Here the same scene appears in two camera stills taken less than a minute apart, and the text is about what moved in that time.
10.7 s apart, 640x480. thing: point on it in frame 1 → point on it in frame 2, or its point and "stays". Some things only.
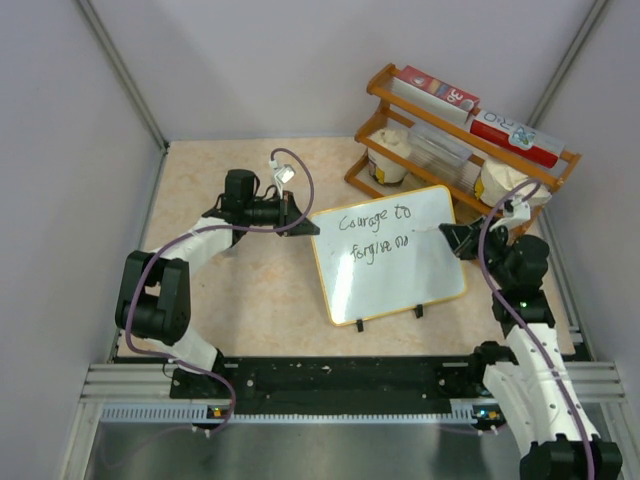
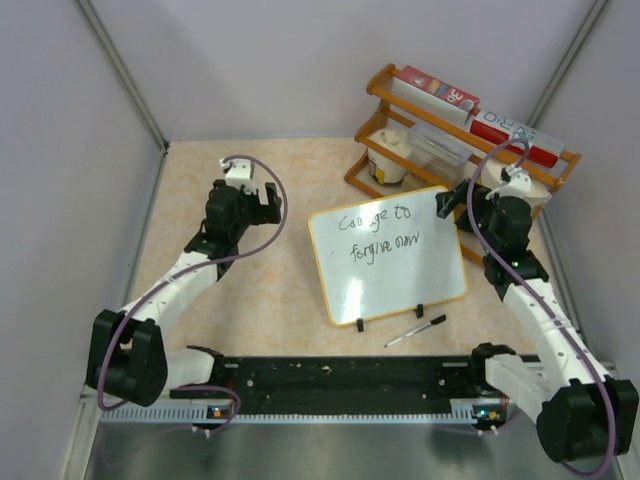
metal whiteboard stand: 419,314 stays
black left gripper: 288,211 → 264,214
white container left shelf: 385,168 stays
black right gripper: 463,238 → 446,200
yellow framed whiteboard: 386,256 stays
